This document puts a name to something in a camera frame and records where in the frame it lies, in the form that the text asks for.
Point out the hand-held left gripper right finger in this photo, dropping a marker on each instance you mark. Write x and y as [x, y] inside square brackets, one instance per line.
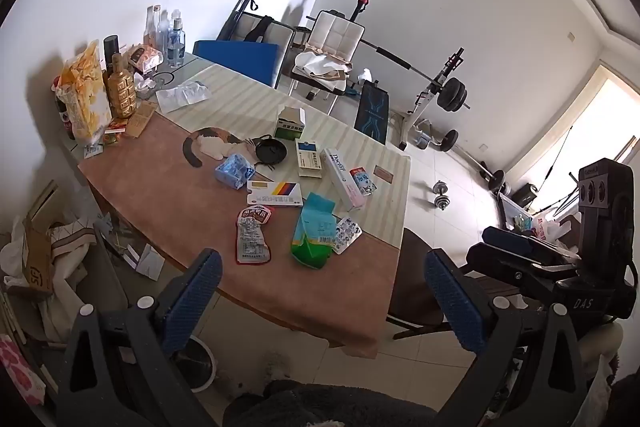
[455, 302]

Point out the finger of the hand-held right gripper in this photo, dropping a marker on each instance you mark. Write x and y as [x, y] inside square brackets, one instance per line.
[500, 259]
[505, 238]

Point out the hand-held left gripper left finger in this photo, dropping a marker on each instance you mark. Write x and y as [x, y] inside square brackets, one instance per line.
[197, 297]

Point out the silver blister pill pack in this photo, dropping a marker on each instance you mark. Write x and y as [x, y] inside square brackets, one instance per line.
[346, 234]

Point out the small black pan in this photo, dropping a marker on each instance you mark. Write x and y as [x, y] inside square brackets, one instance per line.
[271, 152]

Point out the person's right forearm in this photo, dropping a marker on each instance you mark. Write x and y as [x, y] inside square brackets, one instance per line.
[600, 342]

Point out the clear plastic storage bin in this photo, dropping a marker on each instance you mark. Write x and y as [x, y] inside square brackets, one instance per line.
[515, 217]

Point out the black bag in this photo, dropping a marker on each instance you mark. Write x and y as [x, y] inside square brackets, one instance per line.
[524, 194]

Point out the white folded paper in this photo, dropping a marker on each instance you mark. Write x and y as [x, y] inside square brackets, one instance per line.
[147, 262]

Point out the white round bin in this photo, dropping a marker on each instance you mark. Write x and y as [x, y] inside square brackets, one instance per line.
[200, 369]

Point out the small dumbbell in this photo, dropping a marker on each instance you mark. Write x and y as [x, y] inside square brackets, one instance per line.
[442, 196]

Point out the red snack packet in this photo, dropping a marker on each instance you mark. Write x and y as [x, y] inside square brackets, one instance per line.
[252, 234]

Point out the cat printed tablecloth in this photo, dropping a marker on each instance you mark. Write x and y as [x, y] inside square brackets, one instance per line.
[200, 207]

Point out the curl bar with plates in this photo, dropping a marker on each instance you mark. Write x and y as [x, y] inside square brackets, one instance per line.
[450, 139]

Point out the white box with colour stripes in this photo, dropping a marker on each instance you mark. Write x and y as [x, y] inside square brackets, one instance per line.
[275, 193]

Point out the blue plastic packet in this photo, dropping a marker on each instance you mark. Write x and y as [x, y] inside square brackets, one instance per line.
[235, 171]

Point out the green blue paper carton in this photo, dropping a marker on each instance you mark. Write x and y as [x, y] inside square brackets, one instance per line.
[312, 232]

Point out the white beige cloth pile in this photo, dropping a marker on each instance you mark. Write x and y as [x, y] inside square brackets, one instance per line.
[65, 297]

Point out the small brown card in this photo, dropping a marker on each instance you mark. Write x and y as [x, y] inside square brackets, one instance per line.
[384, 174]

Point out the small red blue box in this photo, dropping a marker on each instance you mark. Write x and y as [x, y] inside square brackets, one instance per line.
[363, 181]

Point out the barbell rack with weights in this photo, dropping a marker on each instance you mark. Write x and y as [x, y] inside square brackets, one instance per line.
[452, 94]

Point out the cardboard box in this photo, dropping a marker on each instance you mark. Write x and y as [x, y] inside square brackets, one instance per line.
[37, 257]

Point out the long white pink box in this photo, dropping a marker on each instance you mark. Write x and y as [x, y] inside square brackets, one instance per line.
[342, 179]

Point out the white blue medicine box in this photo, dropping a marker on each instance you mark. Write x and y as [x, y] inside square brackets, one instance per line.
[309, 158]

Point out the small green box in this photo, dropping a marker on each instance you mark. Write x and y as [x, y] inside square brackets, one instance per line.
[112, 139]

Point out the black bench pad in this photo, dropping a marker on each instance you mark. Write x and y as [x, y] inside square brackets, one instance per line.
[372, 112]

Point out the brown paper packet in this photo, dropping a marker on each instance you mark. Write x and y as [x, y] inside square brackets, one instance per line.
[140, 119]

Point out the pink patterned cloth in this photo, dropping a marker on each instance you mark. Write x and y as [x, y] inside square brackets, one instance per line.
[17, 372]

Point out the green white medicine box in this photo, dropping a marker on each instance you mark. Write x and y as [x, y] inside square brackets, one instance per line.
[291, 123]

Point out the white plastic bag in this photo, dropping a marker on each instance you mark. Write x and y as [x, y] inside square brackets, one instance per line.
[182, 97]

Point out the golden textured bottle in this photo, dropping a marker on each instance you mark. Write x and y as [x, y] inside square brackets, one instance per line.
[120, 92]

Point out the dark sauce bottle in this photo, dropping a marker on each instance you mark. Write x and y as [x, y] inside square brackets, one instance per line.
[64, 117]

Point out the yellow snack bag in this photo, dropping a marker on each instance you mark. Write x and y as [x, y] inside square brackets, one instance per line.
[82, 97]

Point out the blue chair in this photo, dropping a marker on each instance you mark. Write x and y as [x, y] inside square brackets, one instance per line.
[240, 59]

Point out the brown white snack packet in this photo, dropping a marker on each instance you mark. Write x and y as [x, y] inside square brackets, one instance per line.
[145, 58]

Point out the clear bottle with blue label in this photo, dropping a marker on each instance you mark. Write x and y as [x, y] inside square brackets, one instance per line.
[176, 42]

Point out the black spray can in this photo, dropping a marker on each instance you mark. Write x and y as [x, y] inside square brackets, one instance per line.
[111, 47]

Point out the clear plastic bottle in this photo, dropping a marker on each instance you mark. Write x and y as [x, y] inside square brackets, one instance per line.
[163, 34]

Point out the white padded chair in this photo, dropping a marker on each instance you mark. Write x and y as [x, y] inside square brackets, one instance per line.
[335, 34]

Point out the tall clear glass bottle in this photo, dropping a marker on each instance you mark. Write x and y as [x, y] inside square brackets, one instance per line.
[151, 27]

